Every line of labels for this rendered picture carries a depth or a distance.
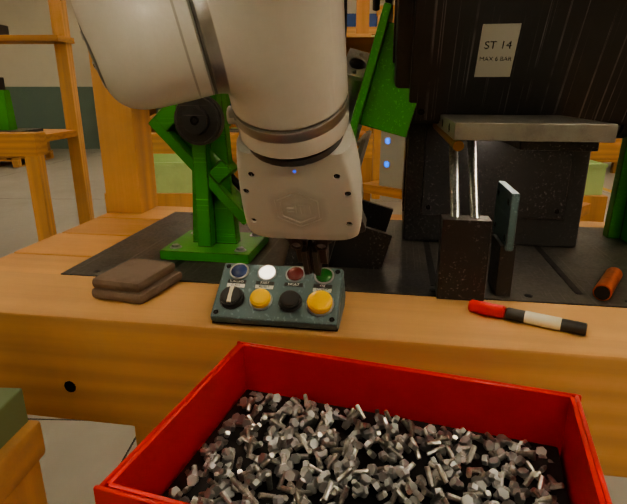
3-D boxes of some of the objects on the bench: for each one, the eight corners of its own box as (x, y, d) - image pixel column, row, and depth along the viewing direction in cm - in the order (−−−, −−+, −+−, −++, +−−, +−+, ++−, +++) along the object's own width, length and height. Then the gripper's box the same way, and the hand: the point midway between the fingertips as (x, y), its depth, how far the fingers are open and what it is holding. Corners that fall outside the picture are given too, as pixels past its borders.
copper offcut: (610, 302, 66) (613, 286, 65) (591, 298, 67) (594, 283, 67) (621, 283, 73) (624, 268, 72) (603, 279, 74) (606, 265, 73)
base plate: (904, 338, 61) (910, 322, 60) (61, 285, 77) (59, 272, 77) (705, 241, 100) (707, 230, 100) (175, 219, 117) (175, 210, 116)
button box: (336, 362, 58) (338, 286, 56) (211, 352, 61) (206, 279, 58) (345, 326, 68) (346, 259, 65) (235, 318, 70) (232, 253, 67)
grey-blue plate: (511, 299, 67) (524, 193, 63) (495, 298, 67) (507, 193, 63) (498, 274, 76) (509, 181, 72) (484, 273, 76) (494, 180, 72)
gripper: (395, 88, 39) (389, 238, 54) (209, 88, 41) (251, 232, 56) (392, 154, 35) (386, 298, 49) (184, 150, 37) (236, 290, 51)
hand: (313, 252), depth 51 cm, fingers closed
